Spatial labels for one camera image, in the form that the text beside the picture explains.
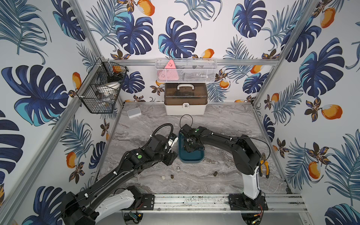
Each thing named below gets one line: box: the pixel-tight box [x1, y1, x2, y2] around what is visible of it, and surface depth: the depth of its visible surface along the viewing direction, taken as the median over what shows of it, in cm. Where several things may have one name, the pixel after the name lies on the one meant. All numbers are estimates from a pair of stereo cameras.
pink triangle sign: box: [158, 59, 179, 81], surface depth 92 cm
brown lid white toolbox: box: [164, 82, 209, 116], surface depth 105 cm
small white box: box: [127, 107, 142, 119], surface depth 116 cm
